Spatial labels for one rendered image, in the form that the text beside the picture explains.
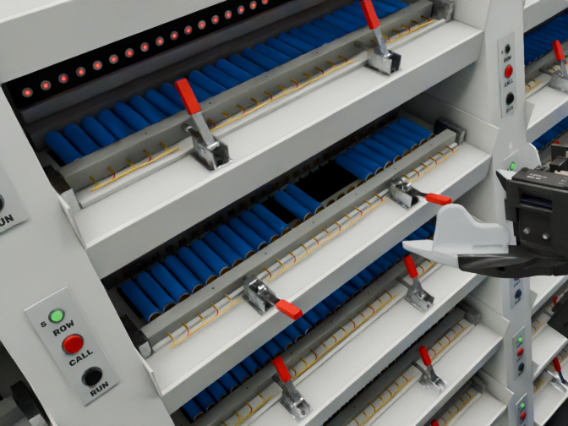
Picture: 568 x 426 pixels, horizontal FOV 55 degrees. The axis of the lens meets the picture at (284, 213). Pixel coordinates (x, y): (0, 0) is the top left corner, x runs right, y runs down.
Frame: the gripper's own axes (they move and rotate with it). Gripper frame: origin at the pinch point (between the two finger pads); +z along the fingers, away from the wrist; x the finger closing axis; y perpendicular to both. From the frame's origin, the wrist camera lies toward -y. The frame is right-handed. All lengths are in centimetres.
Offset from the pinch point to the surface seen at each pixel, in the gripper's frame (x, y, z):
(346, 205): -3.4, -6.5, 20.9
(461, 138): -28.5, -7.7, 20.6
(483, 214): -30.3, -22.5, 19.2
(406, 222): -9.8, -11.7, 16.7
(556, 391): -53, -88, 21
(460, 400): -24, -67, 25
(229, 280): 16.3, -6.4, 21.2
